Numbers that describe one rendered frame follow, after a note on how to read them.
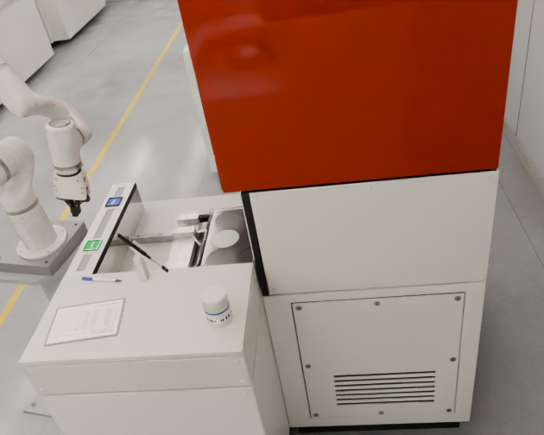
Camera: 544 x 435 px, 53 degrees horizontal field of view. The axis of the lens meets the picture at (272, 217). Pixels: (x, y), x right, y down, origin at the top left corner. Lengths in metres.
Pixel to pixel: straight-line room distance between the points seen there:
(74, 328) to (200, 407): 0.42
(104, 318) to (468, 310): 1.13
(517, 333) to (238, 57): 1.93
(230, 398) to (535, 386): 1.44
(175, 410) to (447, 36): 1.22
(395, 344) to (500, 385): 0.75
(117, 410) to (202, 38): 1.07
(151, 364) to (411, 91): 0.97
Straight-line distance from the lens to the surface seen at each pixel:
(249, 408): 1.63
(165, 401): 1.66
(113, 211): 2.12
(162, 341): 1.53
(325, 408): 2.23
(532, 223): 3.42
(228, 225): 1.96
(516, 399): 2.56
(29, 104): 1.74
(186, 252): 1.92
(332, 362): 2.01
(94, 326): 1.65
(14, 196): 2.10
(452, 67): 1.39
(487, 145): 1.51
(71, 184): 1.81
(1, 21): 6.81
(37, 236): 2.18
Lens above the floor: 2.04
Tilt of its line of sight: 36 degrees down
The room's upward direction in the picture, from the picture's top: 10 degrees counter-clockwise
